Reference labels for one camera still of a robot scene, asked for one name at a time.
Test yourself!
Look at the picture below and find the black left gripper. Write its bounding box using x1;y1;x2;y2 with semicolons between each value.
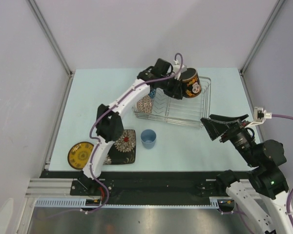
158;74;182;99

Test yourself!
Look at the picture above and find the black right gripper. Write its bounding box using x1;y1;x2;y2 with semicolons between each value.
199;113;259;166

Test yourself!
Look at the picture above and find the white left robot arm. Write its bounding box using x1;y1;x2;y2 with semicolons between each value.
78;53;186;195

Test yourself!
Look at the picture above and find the red black skull mug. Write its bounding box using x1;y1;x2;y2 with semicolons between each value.
180;68;202;98

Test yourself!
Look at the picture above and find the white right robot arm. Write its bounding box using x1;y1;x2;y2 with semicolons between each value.
201;109;293;234

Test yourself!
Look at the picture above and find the blue triangle pattern bowl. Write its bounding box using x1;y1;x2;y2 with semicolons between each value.
148;89;156;99

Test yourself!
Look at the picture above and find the light blue cup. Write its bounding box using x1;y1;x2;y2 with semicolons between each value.
141;129;157;149

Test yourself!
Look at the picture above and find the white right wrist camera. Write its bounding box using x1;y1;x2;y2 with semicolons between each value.
246;107;272;127

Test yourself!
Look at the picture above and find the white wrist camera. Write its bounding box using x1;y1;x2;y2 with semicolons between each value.
173;60;187;80
246;107;272;127

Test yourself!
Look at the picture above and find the black square floral plate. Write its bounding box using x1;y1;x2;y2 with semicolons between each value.
104;129;136;165

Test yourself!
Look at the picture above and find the yellow round plate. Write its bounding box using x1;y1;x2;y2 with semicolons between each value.
67;141;94;170

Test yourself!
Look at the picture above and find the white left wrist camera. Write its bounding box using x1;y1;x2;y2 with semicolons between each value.
173;60;187;80

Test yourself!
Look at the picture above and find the white slotted cable duct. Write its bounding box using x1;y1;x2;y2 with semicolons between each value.
35;196;235;208

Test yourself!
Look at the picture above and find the metal wire dish rack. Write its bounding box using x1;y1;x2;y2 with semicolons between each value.
132;76;211;128

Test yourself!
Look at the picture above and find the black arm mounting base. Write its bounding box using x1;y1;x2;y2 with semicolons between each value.
40;171;228;206

